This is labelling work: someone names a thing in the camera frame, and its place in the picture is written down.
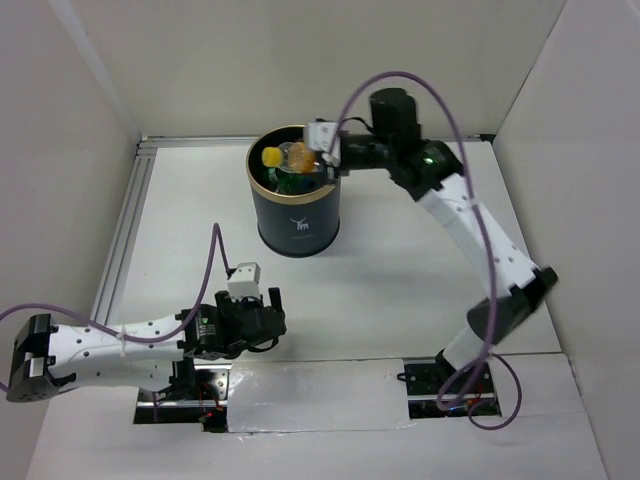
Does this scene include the small yellow cap bottle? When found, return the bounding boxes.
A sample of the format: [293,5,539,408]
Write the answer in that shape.
[261,141,316,174]

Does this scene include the green bottle with cap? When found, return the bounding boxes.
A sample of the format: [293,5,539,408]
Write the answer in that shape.
[264,168,317,196]

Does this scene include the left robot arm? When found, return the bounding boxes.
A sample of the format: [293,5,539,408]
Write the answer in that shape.
[6,287,286,403]

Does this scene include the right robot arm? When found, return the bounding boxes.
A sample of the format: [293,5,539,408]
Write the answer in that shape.
[303,88,558,392]

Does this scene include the dark green round bin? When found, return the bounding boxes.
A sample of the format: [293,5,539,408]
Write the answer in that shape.
[246,125,341,258]

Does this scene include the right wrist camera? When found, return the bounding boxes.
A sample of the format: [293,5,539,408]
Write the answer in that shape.
[303,121,340,155]

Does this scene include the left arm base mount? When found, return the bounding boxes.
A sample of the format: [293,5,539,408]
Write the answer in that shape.
[133,363,232,434]

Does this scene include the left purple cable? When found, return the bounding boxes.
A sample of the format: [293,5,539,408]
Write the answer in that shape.
[0,223,234,396]

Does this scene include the purple cable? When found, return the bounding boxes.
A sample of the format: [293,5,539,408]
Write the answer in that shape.
[327,72,524,432]
[0,223,234,396]

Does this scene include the aluminium frame rail left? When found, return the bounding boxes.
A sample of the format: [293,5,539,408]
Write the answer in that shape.
[91,140,157,327]

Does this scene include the aluminium frame rail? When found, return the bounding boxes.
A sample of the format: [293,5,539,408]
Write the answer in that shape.
[139,132,496,147]
[91,140,157,327]

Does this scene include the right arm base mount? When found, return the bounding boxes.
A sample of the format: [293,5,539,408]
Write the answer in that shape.
[394,349,501,420]

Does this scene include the aluminium frame rail back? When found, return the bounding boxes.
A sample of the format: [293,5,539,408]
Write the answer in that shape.
[139,132,496,147]

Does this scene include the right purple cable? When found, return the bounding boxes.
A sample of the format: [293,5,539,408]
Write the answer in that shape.
[327,72,524,432]

